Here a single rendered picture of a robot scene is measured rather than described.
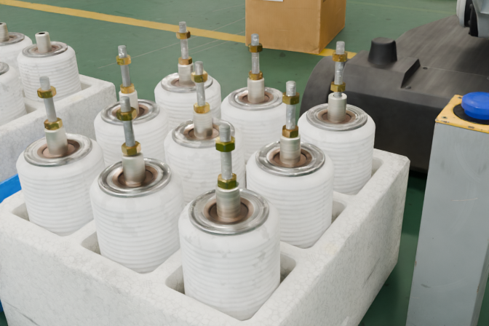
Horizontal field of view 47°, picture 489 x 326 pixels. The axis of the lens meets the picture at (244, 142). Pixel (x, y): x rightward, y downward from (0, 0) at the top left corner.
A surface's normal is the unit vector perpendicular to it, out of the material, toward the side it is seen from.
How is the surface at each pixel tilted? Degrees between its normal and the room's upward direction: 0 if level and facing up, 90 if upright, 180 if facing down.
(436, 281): 90
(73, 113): 90
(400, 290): 0
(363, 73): 45
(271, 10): 89
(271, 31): 89
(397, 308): 0
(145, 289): 0
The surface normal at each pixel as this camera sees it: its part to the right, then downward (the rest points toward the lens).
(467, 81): -0.03, -0.88
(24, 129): 0.83, 0.24
